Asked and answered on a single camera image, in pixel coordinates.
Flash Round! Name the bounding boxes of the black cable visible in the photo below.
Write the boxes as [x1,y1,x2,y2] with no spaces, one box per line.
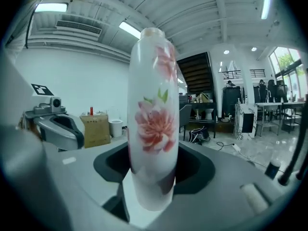
[278,119,308,186]

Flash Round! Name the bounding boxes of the white metal-legged table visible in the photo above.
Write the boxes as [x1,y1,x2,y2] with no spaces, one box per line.
[254,102,305,137]

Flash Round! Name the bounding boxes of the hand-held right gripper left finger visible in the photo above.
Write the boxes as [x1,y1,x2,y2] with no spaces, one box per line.
[93,142,132,185]

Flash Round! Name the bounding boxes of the white waste bin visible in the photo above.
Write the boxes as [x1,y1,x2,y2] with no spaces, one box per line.
[108,119,124,138]

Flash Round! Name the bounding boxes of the rectangular ceiling light panel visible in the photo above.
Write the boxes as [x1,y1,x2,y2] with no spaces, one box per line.
[118,20,142,40]
[34,2,68,13]

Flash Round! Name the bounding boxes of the marble patterned counter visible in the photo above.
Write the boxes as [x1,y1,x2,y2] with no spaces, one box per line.
[234,103,258,140]

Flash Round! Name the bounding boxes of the black bag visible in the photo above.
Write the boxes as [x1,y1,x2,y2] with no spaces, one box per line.
[188,126,210,146]

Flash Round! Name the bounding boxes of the ceiling air conditioner vent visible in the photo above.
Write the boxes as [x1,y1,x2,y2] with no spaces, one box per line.
[55,20,103,42]

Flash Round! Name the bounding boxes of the black office chair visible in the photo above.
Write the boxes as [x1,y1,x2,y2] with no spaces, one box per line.
[266,79,289,103]

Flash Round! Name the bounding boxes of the black display table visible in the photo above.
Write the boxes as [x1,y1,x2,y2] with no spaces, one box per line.
[188,101,218,139]

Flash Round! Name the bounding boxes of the brown cardboard box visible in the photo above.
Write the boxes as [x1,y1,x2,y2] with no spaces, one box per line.
[79,113,112,149]

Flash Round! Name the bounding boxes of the large window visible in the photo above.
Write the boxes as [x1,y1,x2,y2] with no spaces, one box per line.
[269,46,308,101]

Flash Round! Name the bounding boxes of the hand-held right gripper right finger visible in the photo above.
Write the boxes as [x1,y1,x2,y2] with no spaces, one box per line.
[172,147,216,195]

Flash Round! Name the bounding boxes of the long ceiling light tube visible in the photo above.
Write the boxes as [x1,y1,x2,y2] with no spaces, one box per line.
[260,0,273,20]

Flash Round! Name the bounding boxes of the dark wooden staircase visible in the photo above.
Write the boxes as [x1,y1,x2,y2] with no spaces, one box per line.
[176,51,216,94]

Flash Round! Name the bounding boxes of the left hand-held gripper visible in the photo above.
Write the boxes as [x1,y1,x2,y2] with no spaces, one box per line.
[24,82,85,151]

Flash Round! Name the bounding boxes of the white floral bottle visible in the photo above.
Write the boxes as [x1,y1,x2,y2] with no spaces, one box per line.
[127,27,180,211]

